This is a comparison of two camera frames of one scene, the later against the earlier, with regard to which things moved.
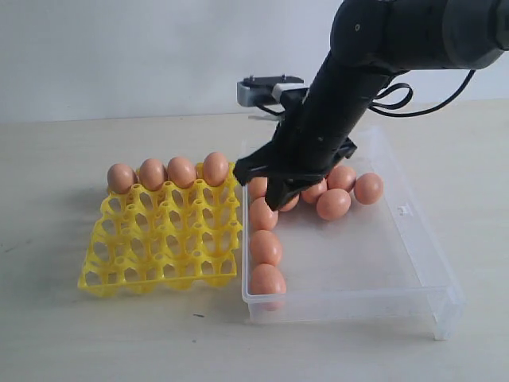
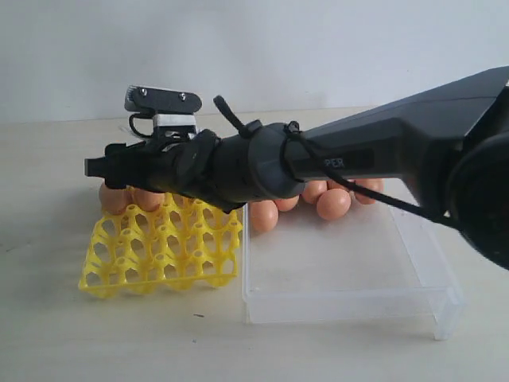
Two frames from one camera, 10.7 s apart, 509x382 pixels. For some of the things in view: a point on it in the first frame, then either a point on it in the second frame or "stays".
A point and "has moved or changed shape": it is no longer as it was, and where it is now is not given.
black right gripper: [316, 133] to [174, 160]
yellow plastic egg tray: [166, 239] stays
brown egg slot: [121, 177] has moved or changed shape
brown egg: [333, 204] stays
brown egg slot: [153, 174] has moved or changed shape
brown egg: [262, 216] stays
